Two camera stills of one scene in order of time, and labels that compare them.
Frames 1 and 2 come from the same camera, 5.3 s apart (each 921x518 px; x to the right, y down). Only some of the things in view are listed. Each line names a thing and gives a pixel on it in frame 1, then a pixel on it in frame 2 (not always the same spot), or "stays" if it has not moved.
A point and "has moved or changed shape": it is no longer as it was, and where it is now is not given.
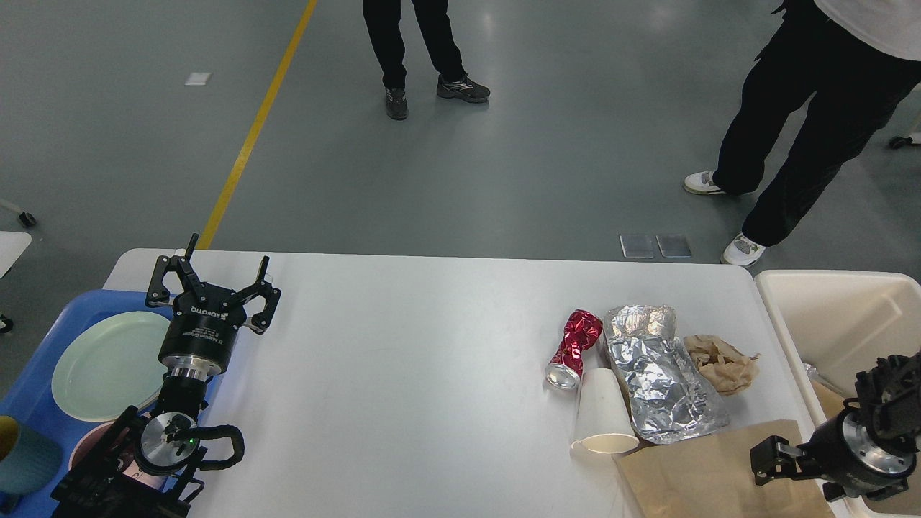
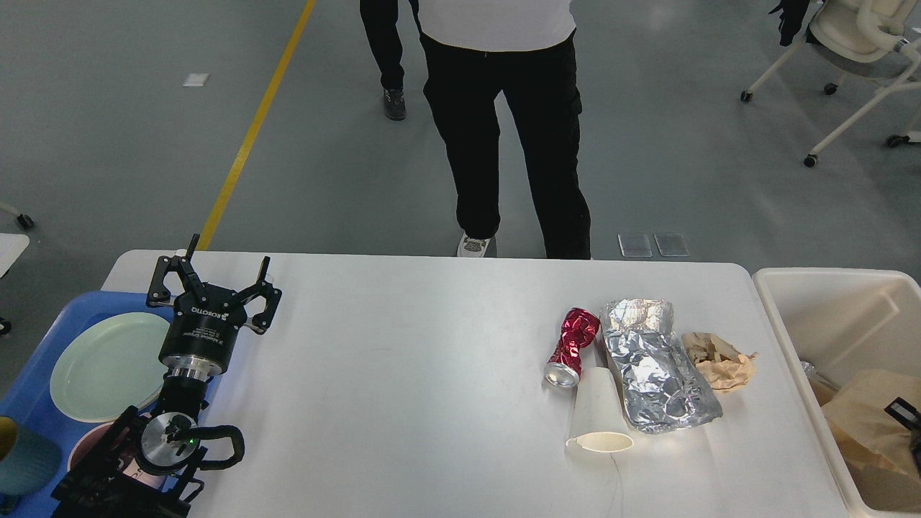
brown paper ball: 729,371 stays
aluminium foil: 668,398 stays
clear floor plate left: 637,246 stays
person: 862,59 → 475,51
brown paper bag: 712,477 has moved or changed shape
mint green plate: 111,365 stays
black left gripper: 200,335 stays
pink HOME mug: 126,465 stays
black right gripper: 845,451 → 906,413
